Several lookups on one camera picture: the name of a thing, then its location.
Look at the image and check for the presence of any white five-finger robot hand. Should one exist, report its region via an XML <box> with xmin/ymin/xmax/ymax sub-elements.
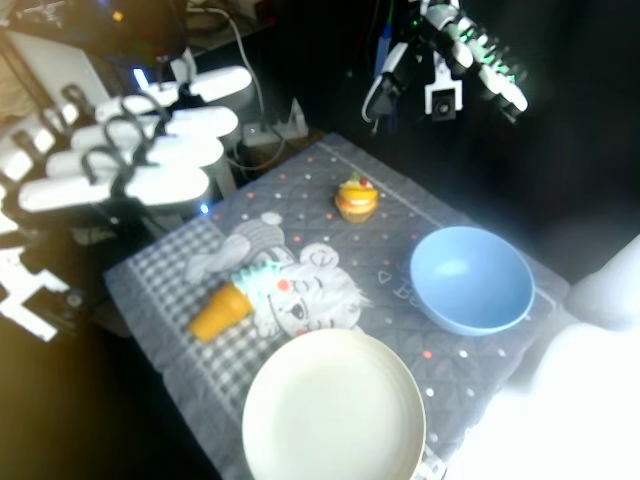
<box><xmin>0</xmin><ymin>64</ymin><xmax>254</xmax><ymax>217</ymax></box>
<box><xmin>362</xmin><ymin>0</ymin><xmax>530</xmax><ymax>136</ymax></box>

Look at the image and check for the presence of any toy ice cream cone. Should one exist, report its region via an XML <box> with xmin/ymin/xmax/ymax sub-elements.
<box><xmin>188</xmin><ymin>262</ymin><xmax>286</xmax><ymax>344</ymax></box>

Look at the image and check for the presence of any yellow and white blurry object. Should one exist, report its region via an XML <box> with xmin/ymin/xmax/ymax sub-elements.
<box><xmin>333</xmin><ymin>171</ymin><xmax>381</xmax><ymax>225</ymax></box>

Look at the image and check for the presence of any blue bowl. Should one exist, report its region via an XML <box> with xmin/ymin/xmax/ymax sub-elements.
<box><xmin>409</xmin><ymin>225</ymin><xmax>536</xmax><ymax>336</ymax></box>

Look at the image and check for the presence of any cream round plate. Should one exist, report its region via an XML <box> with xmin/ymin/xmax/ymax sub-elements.
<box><xmin>241</xmin><ymin>328</ymin><xmax>428</xmax><ymax>480</ymax></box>

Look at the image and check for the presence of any white power strip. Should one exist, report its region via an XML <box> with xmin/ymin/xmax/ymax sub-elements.
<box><xmin>242</xmin><ymin>122</ymin><xmax>310</xmax><ymax>147</ymax></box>

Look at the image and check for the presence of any white power adapter plug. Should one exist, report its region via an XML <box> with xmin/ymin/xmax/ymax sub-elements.
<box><xmin>287</xmin><ymin>97</ymin><xmax>308</xmax><ymax>132</ymax></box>

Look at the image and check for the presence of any grey quilt with bear print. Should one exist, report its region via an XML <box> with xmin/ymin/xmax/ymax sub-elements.
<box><xmin>102</xmin><ymin>132</ymin><xmax>571</xmax><ymax>480</ymax></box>

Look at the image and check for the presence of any white robot body shell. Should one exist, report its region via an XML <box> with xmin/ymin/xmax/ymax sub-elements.
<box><xmin>439</xmin><ymin>244</ymin><xmax>640</xmax><ymax>480</ymax></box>

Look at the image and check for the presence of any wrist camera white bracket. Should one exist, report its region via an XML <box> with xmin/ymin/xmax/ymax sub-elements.
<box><xmin>0</xmin><ymin>213</ymin><xmax>96</xmax><ymax>344</ymax></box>
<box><xmin>423</xmin><ymin>82</ymin><xmax>462</xmax><ymax>123</ymax></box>

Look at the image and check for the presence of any white cable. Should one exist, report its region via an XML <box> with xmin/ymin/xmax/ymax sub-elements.
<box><xmin>189</xmin><ymin>5</ymin><xmax>266</xmax><ymax>126</ymax></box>

